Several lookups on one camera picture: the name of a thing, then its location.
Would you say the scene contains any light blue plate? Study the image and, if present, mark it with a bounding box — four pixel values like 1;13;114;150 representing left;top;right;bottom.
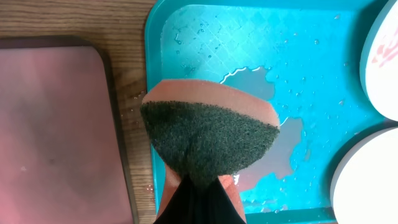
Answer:
359;0;397;121

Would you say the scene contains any teal plastic tray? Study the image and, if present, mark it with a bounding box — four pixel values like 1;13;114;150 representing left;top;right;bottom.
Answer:
145;0;397;223

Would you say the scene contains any black tray with red liquid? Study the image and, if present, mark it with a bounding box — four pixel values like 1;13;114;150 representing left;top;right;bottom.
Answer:
1;35;137;223

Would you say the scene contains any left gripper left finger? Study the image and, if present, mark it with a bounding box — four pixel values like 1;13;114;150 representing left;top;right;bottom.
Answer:
154;176;199;224

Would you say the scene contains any green and orange sponge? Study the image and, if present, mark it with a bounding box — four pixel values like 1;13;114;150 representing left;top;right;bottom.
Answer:
140;79;280;221

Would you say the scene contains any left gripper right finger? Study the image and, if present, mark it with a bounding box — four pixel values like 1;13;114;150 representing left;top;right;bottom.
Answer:
198;179;245;224

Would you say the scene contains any white plate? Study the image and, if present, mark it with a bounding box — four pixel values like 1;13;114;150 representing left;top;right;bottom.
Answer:
330;128;397;224

